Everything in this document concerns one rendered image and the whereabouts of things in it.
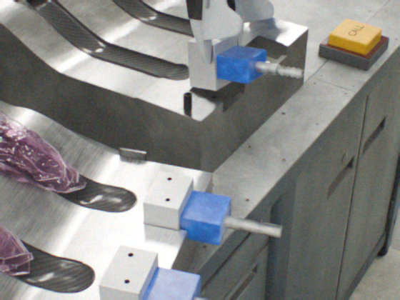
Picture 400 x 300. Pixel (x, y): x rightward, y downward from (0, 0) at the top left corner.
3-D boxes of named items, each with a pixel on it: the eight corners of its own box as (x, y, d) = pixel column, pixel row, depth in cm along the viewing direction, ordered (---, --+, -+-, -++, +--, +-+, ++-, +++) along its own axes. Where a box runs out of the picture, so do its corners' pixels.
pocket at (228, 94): (244, 108, 90) (246, 82, 88) (221, 130, 86) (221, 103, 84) (212, 96, 91) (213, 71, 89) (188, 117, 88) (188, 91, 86)
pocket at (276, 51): (287, 69, 97) (288, 44, 95) (267, 88, 94) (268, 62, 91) (256, 59, 99) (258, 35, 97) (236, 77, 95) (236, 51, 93)
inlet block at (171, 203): (284, 235, 75) (288, 193, 72) (274, 270, 71) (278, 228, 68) (160, 211, 78) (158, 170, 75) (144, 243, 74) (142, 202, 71)
